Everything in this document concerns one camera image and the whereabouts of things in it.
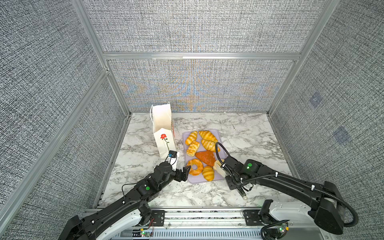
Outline metal tongs with white tips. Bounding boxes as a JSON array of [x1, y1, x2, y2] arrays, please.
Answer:
[[213, 161, 248, 201]]

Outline pale round scone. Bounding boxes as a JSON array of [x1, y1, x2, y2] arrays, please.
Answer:
[[213, 160, 226, 175]]

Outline small striped bun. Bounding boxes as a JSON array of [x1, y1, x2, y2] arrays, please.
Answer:
[[202, 166, 215, 182]]

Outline white paper bag with rose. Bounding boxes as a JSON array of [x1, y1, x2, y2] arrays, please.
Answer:
[[150, 103, 177, 159]]

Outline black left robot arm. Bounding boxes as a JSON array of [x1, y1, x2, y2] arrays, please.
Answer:
[[59, 162, 191, 240]]

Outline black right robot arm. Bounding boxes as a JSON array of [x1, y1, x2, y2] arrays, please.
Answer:
[[219, 157, 347, 235]]

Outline braided bread roll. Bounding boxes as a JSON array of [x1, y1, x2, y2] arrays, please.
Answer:
[[186, 141, 200, 157]]

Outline glazed donut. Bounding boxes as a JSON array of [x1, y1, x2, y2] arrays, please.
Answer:
[[187, 159, 204, 176]]

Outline red-brown triangular pastry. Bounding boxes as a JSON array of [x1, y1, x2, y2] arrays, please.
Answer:
[[195, 151, 216, 167]]

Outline lilac plastic tray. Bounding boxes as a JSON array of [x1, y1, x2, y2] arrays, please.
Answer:
[[182, 129, 228, 184]]

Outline small croissant top left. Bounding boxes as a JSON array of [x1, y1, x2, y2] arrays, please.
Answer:
[[185, 131, 198, 146]]

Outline croissant middle right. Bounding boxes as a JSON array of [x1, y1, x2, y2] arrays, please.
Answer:
[[201, 139, 216, 152]]

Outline croissant top right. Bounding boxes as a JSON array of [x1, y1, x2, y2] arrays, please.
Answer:
[[199, 131, 218, 143]]

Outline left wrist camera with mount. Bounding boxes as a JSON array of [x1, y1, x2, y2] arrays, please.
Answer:
[[166, 150, 179, 171]]

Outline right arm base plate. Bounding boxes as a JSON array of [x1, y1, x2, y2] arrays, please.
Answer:
[[241, 199, 289, 233]]

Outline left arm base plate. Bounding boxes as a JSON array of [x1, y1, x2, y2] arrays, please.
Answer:
[[140, 210, 166, 227]]

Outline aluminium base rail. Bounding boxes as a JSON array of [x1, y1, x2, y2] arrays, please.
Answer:
[[74, 206, 337, 240]]

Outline black corrugated cable conduit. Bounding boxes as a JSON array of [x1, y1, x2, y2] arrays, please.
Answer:
[[215, 141, 360, 228]]

